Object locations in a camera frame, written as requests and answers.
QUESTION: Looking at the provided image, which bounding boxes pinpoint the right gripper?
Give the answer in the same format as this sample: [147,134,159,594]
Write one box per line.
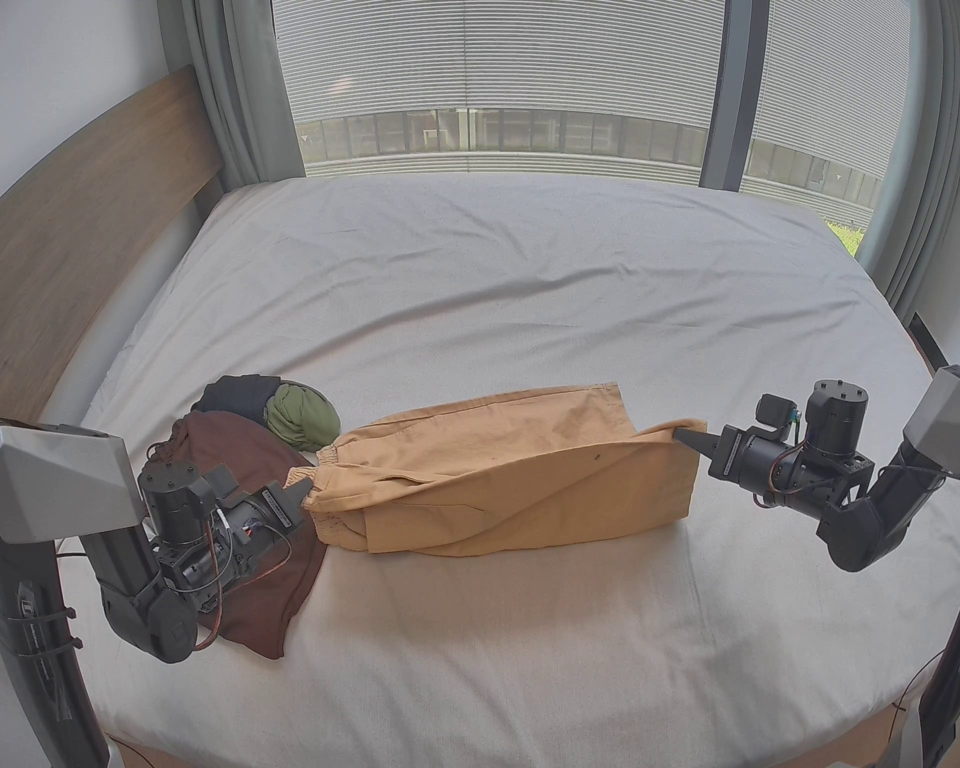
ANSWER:
[708,424,786,501]

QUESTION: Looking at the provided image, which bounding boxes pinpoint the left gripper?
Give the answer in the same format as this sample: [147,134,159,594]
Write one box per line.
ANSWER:
[220,481,306,561]

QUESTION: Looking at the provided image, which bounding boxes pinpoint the tan trousers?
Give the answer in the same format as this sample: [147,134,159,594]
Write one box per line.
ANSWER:
[288,380,711,558]

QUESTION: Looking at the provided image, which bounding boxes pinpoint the bed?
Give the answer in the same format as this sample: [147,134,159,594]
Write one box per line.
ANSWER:
[0,63,960,768]

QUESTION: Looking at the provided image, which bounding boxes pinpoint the brown garment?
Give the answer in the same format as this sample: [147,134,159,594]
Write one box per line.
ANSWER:
[145,409,330,660]

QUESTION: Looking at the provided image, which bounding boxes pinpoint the green garment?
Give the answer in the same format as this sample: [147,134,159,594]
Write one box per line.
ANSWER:
[264,381,343,454]

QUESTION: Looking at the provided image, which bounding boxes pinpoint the black garment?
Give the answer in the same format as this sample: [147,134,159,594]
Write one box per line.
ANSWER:
[190,374,283,422]

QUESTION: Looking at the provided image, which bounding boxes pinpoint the grey-green curtain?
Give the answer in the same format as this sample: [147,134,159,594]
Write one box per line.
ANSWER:
[853,0,960,325]
[156,0,306,193]

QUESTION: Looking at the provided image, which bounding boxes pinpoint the window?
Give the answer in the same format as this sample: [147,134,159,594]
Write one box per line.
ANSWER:
[268,0,925,230]

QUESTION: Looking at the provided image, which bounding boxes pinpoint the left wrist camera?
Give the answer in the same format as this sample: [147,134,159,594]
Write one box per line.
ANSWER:
[196,464,243,519]

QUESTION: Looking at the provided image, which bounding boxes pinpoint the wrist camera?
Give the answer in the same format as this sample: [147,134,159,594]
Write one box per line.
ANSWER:
[755,393,801,445]
[196,464,243,519]

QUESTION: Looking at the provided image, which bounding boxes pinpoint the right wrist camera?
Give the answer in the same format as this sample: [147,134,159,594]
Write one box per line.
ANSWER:
[755,393,801,445]

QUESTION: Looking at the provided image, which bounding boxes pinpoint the black cable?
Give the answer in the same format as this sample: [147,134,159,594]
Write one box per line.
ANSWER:
[885,651,946,768]

